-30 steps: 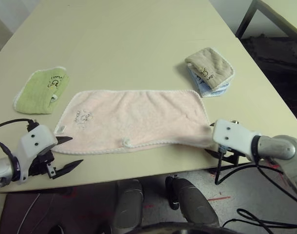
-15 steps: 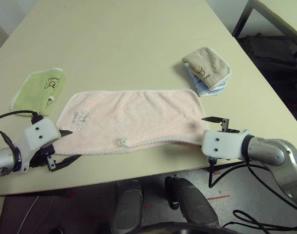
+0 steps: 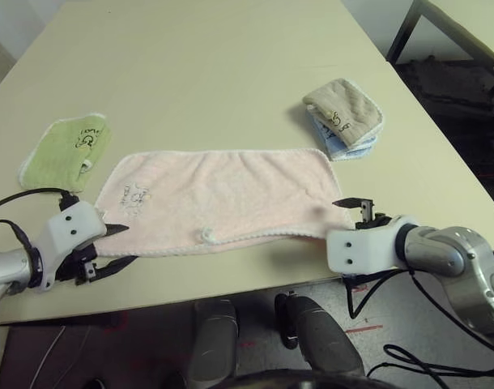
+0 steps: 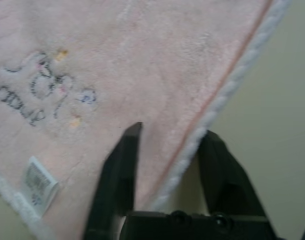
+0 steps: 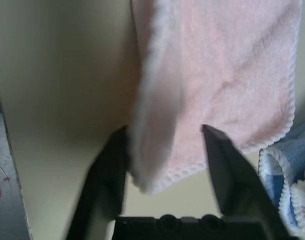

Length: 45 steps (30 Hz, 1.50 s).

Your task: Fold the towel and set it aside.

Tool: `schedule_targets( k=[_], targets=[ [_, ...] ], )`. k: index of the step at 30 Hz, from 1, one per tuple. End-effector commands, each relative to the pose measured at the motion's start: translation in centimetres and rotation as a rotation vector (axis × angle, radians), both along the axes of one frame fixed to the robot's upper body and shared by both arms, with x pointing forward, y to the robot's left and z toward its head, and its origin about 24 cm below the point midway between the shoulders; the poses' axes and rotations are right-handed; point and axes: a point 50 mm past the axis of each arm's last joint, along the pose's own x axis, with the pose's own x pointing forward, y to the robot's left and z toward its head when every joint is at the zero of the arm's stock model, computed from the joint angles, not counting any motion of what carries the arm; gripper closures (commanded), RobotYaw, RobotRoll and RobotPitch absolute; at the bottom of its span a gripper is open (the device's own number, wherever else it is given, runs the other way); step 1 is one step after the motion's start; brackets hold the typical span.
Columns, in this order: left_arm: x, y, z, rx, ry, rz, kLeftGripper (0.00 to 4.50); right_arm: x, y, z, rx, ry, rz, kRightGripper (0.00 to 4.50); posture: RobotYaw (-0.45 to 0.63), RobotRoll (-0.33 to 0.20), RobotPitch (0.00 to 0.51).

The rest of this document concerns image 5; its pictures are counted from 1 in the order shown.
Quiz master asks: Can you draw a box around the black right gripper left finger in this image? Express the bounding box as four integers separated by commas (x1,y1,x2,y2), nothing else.
67,124,130,240

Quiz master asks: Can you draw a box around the pink towel with white trim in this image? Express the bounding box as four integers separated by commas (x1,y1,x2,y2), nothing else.
129,0,303,196

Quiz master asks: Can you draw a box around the beige folded towel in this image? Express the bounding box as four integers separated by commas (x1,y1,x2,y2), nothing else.
291,181,305,231

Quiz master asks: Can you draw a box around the blue folded towel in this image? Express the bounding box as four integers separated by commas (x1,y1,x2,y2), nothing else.
258,122,305,226

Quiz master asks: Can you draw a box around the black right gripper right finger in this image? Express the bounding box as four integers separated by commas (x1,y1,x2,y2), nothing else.
201,124,291,237

